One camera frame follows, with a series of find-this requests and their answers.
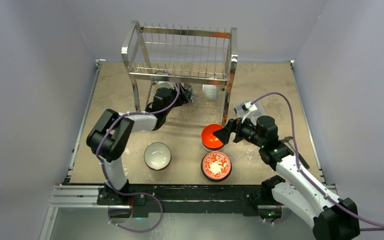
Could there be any grey leaf pattern bowl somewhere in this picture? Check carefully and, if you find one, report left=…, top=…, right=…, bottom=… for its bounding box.
left=183, top=83, right=195, bottom=105

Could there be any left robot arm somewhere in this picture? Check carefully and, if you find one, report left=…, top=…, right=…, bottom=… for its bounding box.
left=86, top=83, right=190, bottom=205

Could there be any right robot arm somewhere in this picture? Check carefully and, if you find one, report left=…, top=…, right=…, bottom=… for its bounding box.
left=213, top=115, right=361, bottom=240

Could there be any steel two-tier dish rack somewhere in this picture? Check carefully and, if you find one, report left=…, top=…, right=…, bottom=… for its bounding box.
left=121, top=20, right=238, bottom=126

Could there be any clear plastic screw box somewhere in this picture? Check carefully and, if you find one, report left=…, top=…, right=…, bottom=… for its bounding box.
left=234, top=100, right=267, bottom=118

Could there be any red floral pattern bowl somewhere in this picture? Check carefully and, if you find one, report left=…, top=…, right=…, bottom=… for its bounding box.
left=200, top=151, right=232, bottom=182

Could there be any white red-rimmed bowl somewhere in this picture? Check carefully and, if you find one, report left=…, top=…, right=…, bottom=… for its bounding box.
left=143, top=142, right=172, bottom=171

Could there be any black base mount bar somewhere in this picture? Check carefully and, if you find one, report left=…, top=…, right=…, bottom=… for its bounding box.
left=97, top=183, right=289, bottom=222

